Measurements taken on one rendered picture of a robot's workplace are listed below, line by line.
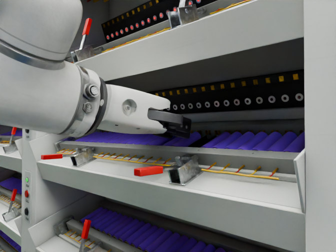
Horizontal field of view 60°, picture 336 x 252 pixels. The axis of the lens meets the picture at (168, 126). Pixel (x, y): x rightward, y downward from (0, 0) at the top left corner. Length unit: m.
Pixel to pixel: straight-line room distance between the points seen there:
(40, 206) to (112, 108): 0.47
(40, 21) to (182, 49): 0.18
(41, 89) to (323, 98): 0.25
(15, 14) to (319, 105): 0.26
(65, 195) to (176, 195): 0.46
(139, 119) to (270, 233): 0.19
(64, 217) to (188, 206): 0.48
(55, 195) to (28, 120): 0.48
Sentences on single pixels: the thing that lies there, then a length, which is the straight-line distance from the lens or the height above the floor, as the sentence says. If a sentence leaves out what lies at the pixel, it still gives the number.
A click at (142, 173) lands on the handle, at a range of 0.33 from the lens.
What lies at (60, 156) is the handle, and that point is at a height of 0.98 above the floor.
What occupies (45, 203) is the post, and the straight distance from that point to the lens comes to 0.78.
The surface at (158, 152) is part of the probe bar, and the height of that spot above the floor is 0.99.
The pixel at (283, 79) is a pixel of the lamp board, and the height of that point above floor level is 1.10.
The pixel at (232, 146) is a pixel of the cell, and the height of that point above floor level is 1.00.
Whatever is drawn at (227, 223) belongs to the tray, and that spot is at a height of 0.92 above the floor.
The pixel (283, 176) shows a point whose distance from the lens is 0.34.
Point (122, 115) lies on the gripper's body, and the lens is 0.35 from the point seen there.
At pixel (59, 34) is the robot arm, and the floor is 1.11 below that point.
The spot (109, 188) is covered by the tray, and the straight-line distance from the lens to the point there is 0.50.
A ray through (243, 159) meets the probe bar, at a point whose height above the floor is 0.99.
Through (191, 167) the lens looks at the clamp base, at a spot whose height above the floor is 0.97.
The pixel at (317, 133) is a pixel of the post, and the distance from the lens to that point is 0.27.
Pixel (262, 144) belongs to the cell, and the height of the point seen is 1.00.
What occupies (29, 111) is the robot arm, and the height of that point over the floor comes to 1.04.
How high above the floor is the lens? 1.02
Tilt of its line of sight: 1 degrees up
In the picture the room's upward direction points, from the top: straight up
